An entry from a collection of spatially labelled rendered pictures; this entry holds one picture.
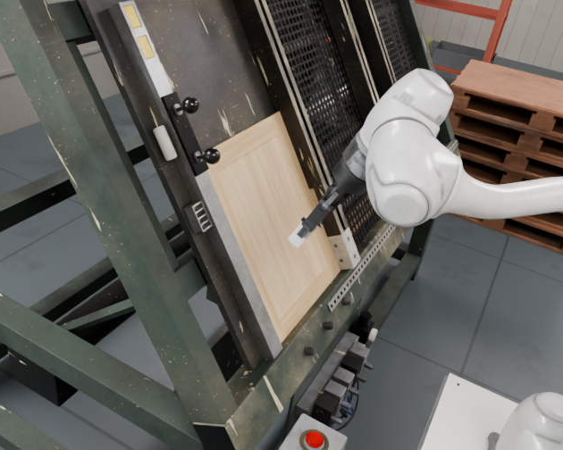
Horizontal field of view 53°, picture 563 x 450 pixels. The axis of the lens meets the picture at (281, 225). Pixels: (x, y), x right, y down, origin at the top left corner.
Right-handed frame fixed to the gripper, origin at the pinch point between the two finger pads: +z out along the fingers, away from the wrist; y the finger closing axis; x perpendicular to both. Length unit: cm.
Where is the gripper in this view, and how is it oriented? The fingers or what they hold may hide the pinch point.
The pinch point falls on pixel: (302, 233)
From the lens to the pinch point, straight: 115.5
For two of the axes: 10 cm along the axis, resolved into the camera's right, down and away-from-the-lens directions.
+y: -4.6, 4.3, -7.8
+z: -5.0, 6.0, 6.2
